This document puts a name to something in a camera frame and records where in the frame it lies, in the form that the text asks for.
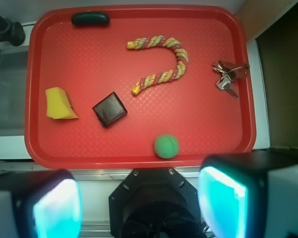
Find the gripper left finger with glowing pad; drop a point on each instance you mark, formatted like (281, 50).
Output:
(40, 204)

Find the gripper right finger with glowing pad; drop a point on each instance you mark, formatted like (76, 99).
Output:
(250, 195)

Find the silver key bunch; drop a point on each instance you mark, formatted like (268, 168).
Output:
(230, 72)

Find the yellow sponge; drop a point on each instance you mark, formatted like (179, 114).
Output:
(58, 104)

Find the green golf ball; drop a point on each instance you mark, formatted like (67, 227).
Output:
(166, 146)

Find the black square pouch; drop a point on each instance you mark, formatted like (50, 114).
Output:
(109, 110)

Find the red plastic tray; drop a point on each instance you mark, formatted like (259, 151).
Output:
(91, 62)

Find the grey sink basin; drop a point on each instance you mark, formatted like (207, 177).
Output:
(13, 72)

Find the grey sink faucet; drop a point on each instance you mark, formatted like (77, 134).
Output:
(11, 32)

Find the dark green oblong case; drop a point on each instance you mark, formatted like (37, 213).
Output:
(90, 18)

